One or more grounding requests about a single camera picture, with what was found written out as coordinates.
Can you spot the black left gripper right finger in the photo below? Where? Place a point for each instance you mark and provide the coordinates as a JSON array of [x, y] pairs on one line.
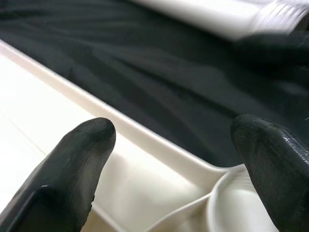
[[277, 174]]

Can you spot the white plastic children table top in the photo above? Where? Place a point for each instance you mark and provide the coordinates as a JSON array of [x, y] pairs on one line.
[[144, 191]]

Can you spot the black cloth table cover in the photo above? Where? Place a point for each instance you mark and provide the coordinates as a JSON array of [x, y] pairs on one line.
[[144, 72]]

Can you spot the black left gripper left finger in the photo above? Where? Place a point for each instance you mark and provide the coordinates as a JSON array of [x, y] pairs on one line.
[[60, 183]]

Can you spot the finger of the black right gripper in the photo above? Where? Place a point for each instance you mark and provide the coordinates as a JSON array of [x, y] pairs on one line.
[[275, 47]]

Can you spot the white plastic table leg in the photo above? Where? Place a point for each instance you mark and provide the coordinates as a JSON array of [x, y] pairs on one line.
[[217, 12]]

